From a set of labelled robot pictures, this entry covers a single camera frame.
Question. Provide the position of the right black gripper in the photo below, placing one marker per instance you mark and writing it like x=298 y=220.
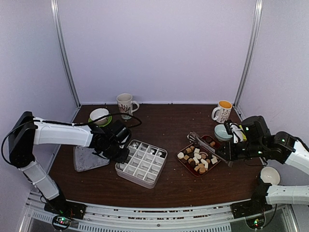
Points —
x=230 y=154

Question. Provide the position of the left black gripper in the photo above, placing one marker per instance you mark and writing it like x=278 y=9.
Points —
x=121 y=159

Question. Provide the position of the white divided tin box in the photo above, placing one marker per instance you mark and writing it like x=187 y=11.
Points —
x=144 y=164

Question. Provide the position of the metal tongs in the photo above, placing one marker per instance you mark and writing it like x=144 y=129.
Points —
x=195 y=138

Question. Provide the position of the bunny print tin lid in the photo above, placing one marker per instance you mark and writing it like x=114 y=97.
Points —
x=84 y=159

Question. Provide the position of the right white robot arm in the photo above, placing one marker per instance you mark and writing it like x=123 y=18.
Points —
x=256 y=141

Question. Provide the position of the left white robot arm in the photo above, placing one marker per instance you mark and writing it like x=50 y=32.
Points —
x=107 y=141

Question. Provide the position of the red chocolate tray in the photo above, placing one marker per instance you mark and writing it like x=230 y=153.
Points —
x=197 y=160

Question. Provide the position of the light blue bowl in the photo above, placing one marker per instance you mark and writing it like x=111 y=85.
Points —
x=221 y=133

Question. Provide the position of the lime green bowl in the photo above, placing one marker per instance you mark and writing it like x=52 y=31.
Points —
x=243 y=134

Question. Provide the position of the yellow interior mug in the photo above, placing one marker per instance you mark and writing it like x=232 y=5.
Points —
x=222 y=112

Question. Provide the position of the green saucer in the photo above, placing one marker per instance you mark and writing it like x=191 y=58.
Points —
x=102 y=122

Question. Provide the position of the white bowl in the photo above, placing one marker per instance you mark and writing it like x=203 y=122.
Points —
x=100 y=110

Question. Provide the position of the white bowl off table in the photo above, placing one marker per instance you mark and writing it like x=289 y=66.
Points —
x=269 y=175

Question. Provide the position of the tall coral print mug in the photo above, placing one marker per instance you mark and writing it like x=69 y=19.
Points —
x=127 y=106

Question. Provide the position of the front metal rail base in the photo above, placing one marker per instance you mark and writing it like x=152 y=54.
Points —
x=212 y=218

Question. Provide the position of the right aluminium frame post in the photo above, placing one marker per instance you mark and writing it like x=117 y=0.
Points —
x=250 y=52

